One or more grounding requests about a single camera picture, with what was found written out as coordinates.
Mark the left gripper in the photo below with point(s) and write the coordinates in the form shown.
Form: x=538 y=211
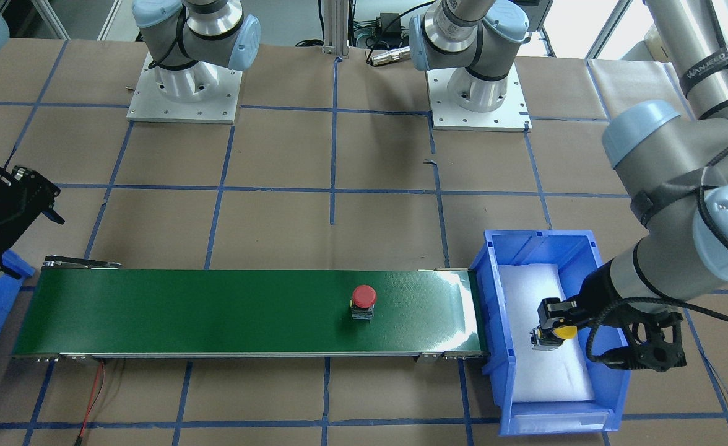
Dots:
x=594 y=290

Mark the yellow push button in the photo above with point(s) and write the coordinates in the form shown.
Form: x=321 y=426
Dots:
x=549 y=339

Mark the red push button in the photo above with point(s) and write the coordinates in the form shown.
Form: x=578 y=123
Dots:
x=362 y=304

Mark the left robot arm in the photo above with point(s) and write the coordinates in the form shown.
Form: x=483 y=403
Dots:
x=676 y=173

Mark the green conveyor belt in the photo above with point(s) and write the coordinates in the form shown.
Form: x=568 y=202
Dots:
x=213 y=314

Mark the black power adapter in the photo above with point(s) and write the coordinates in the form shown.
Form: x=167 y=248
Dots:
x=388 y=25

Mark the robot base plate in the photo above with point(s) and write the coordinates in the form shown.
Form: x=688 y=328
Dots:
x=203 y=93
x=461 y=102

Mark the aluminium frame post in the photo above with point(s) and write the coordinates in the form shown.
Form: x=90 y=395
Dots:
x=336 y=17

